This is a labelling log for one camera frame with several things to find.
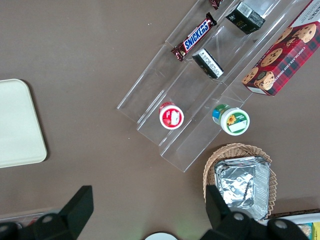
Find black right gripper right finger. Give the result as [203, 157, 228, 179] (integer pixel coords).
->
[199, 184, 254, 240]

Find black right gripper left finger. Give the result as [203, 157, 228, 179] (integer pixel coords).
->
[26, 184, 95, 240]

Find light wicker basket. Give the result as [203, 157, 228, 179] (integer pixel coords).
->
[202, 142, 278, 221]

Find beige plastic tray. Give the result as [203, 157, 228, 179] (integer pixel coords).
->
[0, 78, 48, 169]

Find stacked aluminium foil trays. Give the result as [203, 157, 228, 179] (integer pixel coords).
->
[213, 155, 272, 222]

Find clear acrylic bottle rack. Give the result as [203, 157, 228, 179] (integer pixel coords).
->
[0, 206, 54, 226]

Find white rectangular snack bin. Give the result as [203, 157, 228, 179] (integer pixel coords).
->
[267, 209, 320, 240]

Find clear rice cracker bag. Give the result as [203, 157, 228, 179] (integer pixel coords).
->
[296, 224, 313, 240]

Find yellow snack pack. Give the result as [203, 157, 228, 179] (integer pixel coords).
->
[310, 221, 320, 240]

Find green lidded cup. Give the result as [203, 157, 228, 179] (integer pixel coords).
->
[211, 103, 251, 137]

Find red lidded cup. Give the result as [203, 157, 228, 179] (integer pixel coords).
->
[158, 101, 185, 131]

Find clear acrylic stepped stand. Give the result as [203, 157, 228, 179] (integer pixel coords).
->
[116, 0, 320, 174]

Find small black carton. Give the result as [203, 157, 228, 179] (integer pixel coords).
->
[191, 48, 225, 80]
[225, 0, 267, 36]

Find red plaid cookie box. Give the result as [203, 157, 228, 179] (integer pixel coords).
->
[240, 0, 320, 97]

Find Snickers chocolate bar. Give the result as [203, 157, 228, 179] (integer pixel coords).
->
[170, 12, 218, 63]
[209, 0, 224, 11]

